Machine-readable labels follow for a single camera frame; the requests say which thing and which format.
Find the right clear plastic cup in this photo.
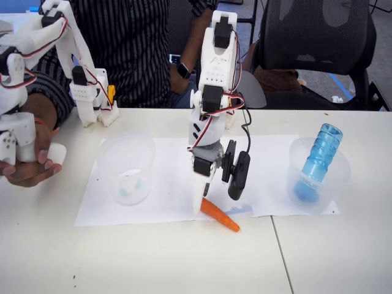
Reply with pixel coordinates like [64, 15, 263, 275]
[286, 137, 352, 215]

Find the brown bag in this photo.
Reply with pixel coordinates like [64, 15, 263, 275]
[252, 66, 307, 94]

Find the blue plastic bottle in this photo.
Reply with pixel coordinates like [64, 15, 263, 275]
[293, 123, 344, 202]

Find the orange carrot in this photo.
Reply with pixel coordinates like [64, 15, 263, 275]
[199, 197, 241, 233]

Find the black webcam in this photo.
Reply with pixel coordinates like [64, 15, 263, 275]
[220, 139, 252, 202]

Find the black chair armrest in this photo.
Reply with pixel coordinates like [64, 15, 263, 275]
[237, 73, 268, 109]
[369, 80, 392, 112]

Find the left clear plastic cup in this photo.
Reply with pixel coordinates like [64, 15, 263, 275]
[99, 130, 157, 207]

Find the black webcam cable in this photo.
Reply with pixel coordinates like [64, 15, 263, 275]
[240, 105, 253, 154]

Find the black smartwatch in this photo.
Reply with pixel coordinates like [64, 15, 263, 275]
[176, 62, 195, 79]

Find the orange wrist thread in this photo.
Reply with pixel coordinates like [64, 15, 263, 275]
[34, 118, 61, 136]

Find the clear plastic cup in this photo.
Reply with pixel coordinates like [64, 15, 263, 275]
[286, 137, 352, 215]
[99, 130, 157, 207]

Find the person right hand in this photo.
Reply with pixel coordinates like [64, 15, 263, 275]
[0, 121, 64, 188]

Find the right forearm striped sleeve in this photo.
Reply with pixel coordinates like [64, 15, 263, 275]
[21, 55, 76, 129]

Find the person in striped shirt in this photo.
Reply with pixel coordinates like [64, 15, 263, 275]
[33, 0, 220, 110]

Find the white leader arm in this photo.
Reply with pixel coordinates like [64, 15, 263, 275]
[0, 0, 121, 164]

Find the bare left forearm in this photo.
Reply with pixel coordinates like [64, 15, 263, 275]
[179, 0, 216, 73]

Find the blue floor tape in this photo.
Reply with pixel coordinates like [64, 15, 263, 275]
[331, 74, 352, 100]

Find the black mesh office chair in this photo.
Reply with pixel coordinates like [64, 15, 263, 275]
[249, 0, 378, 110]

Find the blue tape piece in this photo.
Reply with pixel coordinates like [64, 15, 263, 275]
[226, 203, 255, 216]

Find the white paper sheet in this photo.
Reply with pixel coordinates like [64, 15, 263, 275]
[73, 137, 216, 228]
[208, 134, 341, 219]

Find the person left hand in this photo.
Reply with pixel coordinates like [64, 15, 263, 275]
[169, 65, 197, 94]

